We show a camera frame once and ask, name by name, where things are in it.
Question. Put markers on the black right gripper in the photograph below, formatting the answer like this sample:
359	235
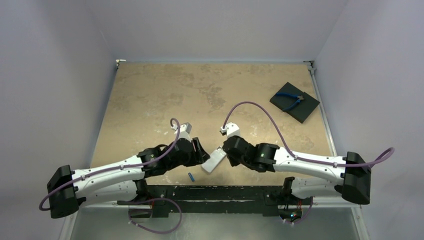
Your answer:
228	148

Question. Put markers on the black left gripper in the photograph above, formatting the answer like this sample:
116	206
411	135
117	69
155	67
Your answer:
198	155

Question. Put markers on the white remote control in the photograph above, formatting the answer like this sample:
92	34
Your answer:
215	159

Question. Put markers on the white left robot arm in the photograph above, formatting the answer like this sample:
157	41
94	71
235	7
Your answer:
123	181

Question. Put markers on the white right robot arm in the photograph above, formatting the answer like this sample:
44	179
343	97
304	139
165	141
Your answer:
345	176

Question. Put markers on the blue AAA battery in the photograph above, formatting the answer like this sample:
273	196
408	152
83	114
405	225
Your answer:
191	177

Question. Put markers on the black flat box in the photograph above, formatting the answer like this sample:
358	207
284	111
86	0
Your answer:
295	102

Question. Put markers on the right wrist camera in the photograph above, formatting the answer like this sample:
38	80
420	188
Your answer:
230	129

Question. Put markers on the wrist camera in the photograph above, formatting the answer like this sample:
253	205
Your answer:
230	129
184	131

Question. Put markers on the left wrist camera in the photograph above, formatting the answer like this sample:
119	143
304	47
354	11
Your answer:
184	131

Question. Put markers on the aluminium frame rail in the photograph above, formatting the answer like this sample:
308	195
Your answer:
327	218

